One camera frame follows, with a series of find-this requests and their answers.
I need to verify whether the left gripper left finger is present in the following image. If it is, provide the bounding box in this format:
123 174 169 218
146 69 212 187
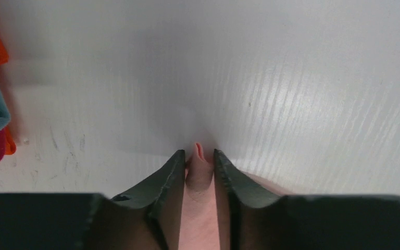
0 150 185 249

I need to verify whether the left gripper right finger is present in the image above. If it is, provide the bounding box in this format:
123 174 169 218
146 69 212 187
214 149 400 249

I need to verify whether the salmon pink t-shirt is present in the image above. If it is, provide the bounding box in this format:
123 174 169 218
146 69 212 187
177 142 294 250

